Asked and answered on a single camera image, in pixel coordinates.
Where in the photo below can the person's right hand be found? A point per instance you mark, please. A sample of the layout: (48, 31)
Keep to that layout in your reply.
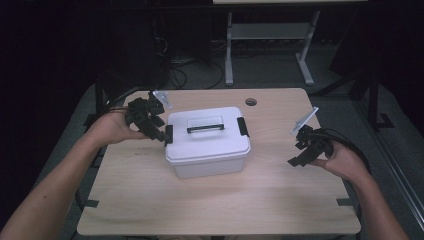
(346, 163)

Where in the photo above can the black metal stand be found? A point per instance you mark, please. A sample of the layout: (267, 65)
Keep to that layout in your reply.
(99, 100)
(373, 100)

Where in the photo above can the aluminium frame rail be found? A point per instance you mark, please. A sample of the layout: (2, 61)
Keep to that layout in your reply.
(400, 180)

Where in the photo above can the white plastic storage box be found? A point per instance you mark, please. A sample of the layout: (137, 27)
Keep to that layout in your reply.
(208, 168)

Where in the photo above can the grey metal desk frame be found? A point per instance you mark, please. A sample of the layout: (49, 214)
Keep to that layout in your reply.
(266, 31)

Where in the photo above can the person's left hand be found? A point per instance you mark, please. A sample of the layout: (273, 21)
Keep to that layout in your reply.
(111, 128)

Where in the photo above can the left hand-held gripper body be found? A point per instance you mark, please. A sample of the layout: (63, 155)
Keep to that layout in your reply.
(141, 111)

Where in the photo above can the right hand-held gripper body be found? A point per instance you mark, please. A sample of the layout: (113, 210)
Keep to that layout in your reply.
(313, 140)

